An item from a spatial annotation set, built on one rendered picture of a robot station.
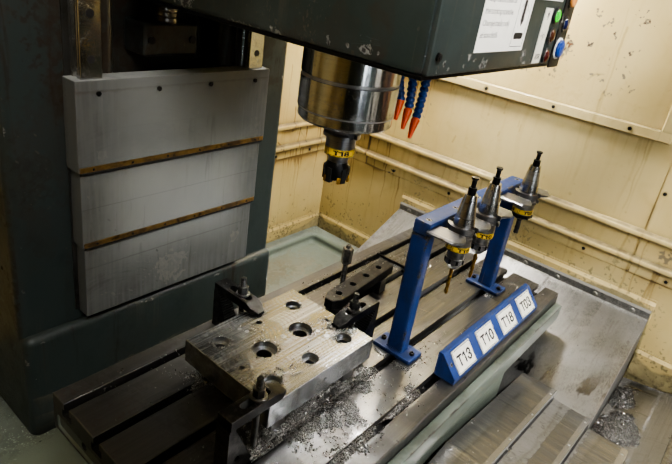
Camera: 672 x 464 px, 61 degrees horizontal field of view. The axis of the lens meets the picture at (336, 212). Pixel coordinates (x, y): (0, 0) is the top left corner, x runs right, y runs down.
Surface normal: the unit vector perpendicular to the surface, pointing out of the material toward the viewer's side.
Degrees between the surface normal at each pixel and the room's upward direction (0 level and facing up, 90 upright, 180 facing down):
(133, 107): 90
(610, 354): 24
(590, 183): 90
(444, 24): 90
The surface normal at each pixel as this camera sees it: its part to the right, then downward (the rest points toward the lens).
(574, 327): -0.13, -0.72
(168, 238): 0.75, 0.40
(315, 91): -0.64, 0.23
